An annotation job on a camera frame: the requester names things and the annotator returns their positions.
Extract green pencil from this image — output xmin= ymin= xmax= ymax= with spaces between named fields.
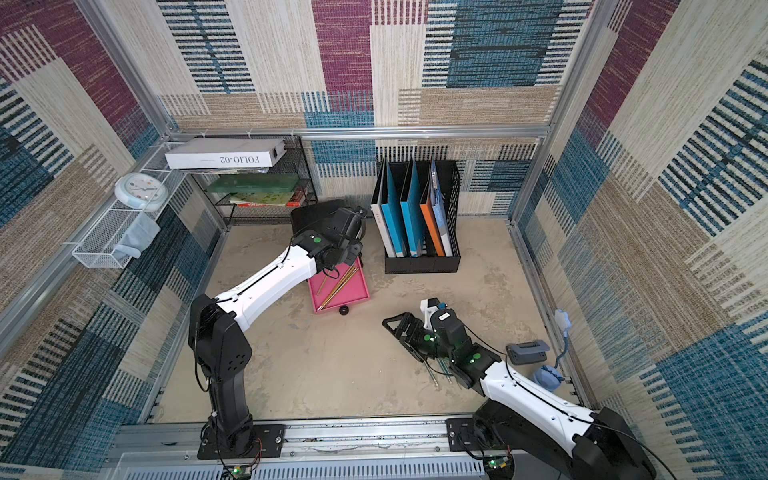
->
xmin=424 ymin=360 xmax=439 ymax=388
xmin=437 ymin=358 xmax=452 ymax=384

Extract black drawer cabinet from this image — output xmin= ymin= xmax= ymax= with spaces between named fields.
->
xmin=290 ymin=199 xmax=346 ymax=236

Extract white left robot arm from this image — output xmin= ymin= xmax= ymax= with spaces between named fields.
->
xmin=188 ymin=201 xmax=367 ymax=459

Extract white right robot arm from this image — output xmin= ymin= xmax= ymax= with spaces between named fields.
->
xmin=382 ymin=298 xmax=657 ymax=479

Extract white binder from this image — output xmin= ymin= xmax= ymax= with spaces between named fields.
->
xmin=371 ymin=163 xmax=395 ymax=258

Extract teal folder left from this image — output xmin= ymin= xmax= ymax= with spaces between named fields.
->
xmin=378 ymin=162 xmax=409 ymax=258

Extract teal folder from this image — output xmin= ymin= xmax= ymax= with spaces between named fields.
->
xmin=378 ymin=162 xmax=409 ymax=258
xmin=400 ymin=160 xmax=424 ymax=257

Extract red book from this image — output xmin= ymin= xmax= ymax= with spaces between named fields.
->
xmin=229 ymin=189 xmax=306 ymax=207

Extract teal folder right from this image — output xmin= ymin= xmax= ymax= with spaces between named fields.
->
xmin=400 ymin=160 xmax=424 ymax=257

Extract black mesh file holder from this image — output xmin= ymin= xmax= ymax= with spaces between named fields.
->
xmin=371 ymin=160 xmax=461 ymax=274

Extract grey charger block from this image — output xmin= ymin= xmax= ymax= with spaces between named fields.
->
xmin=505 ymin=339 xmax=550 ymax=365

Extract orange folder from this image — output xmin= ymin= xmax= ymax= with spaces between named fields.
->
xmin=420 ymin=183 xmax=446 ymax=257

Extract green book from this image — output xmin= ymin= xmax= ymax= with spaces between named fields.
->
xmin=206 ymin=174 xmax=300 ymax=194

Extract white folio box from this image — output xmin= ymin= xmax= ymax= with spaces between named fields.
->
xmin=165 ymin=138 xmax=286 ymax=170

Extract light blue cloth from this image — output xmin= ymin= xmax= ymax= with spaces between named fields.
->
xmin=113 ymin=213 xmax=160 ymax=260

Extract white round clock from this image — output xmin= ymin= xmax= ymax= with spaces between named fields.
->
xmin=114 ymin=173 xmax=169 ymax=212

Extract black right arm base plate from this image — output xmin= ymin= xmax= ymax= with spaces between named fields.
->
xmin=445 ymin=417 xmax=507 ymax=453

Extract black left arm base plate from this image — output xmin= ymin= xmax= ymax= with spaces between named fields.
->
xmin=197 ymin=422 xmax=286 ymax=460

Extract white wire basket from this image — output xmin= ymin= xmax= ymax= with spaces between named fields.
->
xmin=72 ymin=167 xmax=185 ymax=269

